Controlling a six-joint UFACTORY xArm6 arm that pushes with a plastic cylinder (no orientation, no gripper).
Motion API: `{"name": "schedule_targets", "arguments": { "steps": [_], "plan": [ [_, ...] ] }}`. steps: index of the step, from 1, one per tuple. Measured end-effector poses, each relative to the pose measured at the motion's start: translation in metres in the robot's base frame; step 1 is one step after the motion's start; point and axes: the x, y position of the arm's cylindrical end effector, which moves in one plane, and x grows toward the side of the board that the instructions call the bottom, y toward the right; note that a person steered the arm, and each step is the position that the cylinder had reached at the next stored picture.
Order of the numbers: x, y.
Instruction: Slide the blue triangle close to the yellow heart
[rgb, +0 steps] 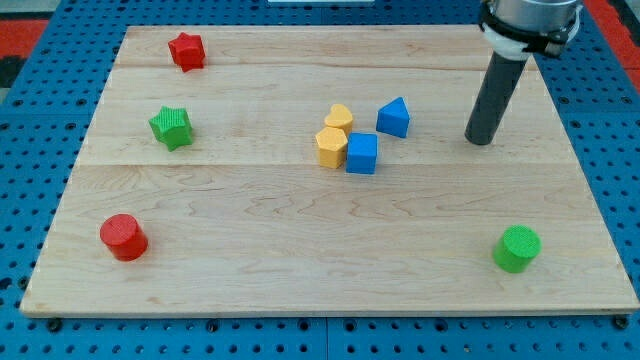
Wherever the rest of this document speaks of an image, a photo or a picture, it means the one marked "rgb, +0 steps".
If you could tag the red cylinder block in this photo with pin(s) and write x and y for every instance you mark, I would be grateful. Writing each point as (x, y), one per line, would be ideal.
(123, 236)

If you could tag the green star block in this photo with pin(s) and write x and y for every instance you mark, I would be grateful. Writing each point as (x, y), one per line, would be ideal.
(172, 127)

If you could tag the blue cube block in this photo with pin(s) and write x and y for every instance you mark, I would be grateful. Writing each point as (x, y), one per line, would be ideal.
(362, 153)

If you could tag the light wooden board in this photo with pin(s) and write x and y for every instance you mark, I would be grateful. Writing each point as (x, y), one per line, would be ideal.
(244, 222)

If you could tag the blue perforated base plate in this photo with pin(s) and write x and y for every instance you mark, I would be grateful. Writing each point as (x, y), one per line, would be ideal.
(49, 107)

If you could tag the yellow hexagon block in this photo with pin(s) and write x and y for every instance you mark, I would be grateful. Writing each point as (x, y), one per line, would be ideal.
(331, 147)

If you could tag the green cylinder block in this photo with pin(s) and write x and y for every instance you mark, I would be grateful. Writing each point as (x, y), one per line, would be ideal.
(517, 247)

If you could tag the red star block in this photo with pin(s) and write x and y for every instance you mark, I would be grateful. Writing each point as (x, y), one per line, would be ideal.
(187, 51)

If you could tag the yellow heart block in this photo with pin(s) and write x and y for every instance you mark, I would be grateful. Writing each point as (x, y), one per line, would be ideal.
(340, 117)

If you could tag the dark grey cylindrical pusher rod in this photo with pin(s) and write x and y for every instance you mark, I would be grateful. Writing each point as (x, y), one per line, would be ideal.
(499, 83)

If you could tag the blue triangle block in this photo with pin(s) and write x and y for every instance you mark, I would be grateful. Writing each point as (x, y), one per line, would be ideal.
(394, 118)

